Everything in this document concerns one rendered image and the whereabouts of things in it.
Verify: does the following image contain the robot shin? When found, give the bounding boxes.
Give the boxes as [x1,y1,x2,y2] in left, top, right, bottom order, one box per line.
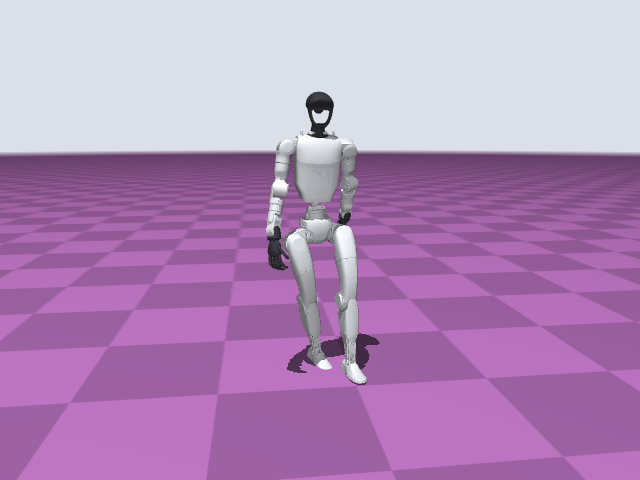
[297,295,322,354]
[338,299,359,365]

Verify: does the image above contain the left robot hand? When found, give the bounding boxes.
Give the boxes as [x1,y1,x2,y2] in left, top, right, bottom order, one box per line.
[329,212,351,242]

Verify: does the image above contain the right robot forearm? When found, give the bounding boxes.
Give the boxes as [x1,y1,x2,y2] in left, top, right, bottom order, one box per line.
[266,182,284,237]

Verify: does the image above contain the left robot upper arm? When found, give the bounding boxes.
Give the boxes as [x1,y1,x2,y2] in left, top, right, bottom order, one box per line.
[340,138,358,192]

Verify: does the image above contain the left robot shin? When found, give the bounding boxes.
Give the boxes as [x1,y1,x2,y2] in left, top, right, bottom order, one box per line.
[338,299,359,365]

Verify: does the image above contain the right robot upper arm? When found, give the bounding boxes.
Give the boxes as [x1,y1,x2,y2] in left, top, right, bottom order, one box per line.
[273,138,298,198]

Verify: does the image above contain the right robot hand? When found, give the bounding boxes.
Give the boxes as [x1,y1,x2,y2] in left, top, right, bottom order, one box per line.
[267,226,289,270]

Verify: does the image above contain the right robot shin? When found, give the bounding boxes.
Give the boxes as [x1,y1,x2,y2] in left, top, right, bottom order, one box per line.
[297,295,322,354]

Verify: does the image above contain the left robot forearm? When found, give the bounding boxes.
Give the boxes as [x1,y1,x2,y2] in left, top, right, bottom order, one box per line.
[339,178,357,218]

